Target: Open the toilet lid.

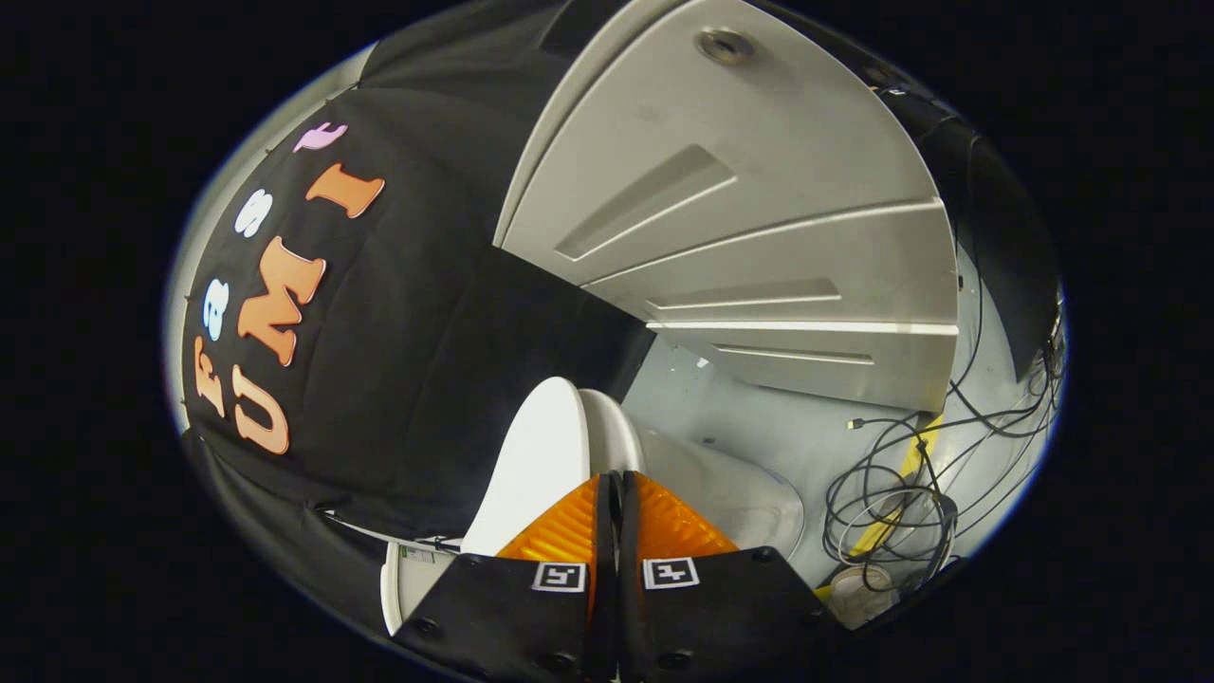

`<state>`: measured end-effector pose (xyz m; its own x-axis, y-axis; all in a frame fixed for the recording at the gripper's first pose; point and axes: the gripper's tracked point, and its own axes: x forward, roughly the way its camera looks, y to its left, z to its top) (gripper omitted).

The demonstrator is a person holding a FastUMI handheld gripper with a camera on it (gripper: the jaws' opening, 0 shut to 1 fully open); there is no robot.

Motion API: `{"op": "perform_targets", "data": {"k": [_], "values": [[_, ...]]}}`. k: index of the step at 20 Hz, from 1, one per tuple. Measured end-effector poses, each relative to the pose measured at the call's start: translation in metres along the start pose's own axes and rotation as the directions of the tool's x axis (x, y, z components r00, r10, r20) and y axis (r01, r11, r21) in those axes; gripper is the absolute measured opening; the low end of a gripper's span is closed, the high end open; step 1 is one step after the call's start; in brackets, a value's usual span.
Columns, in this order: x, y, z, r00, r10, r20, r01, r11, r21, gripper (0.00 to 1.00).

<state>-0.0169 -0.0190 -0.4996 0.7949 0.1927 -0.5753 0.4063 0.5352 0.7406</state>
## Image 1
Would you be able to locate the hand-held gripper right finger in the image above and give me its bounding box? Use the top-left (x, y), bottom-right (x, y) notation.
top-left (616, 471), bottom-right (847, 683)

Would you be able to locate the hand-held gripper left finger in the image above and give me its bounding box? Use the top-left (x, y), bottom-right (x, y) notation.
top-left (392, 472), bottom-right (619, 683)

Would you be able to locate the white toilet lid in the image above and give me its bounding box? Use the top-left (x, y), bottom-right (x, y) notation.
top-left (461, 377), bottom-right (648, 558)

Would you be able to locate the white toilet tank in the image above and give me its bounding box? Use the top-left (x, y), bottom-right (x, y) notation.
top-left (379, 539), bottom-right (466, 637)

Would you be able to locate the white toilet bowl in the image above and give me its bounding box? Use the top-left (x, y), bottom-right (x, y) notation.
top-left (621, 417), bottom-right (807, 563)

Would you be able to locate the white round roll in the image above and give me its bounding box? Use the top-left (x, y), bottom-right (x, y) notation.
top-left (830, 563), bottom-right (898, 630)

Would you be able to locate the yellow floor strip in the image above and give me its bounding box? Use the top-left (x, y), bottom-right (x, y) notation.
top-left (818, 412), bottom-right (947, 600)

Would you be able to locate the black backdrop cloth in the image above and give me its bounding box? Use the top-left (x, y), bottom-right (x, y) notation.
top-left (178, 0), bottom-right (1065, 638)

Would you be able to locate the white drawer cabinet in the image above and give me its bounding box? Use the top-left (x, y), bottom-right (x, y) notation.
top-left (493, 0), bottom-right (961, 415)

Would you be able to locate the tangle of black cables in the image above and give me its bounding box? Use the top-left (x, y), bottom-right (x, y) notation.
top-left (821, 275), bottom-right (1069, 595)

